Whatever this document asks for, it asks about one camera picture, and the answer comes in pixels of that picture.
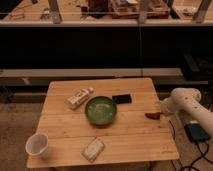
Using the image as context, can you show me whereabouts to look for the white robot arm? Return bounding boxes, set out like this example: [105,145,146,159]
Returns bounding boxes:
[160,88,213,134]

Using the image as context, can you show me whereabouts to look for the white packaged snack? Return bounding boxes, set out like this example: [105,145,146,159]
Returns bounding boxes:
[82,138,105,162]

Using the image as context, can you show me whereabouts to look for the black cable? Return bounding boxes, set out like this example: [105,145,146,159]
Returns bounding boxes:
[169,119,213,171]

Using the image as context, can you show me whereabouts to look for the wooden folding table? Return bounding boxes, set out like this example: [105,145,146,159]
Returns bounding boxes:
[27,78,179,169]

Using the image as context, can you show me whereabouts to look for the black phone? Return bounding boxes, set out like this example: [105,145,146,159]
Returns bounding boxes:
[112,94,132,104]

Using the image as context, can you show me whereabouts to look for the green ceramic bowl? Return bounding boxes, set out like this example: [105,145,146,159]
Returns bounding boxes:
[85,96,117,126]

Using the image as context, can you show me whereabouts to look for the black power box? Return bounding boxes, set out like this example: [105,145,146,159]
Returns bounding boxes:
[184,123,211,143]

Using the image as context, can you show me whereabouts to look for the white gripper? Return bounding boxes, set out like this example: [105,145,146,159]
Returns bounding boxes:
[159,98,176,128]

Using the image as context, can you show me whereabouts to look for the white bottle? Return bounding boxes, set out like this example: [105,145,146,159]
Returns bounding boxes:
[67,87,94,110]

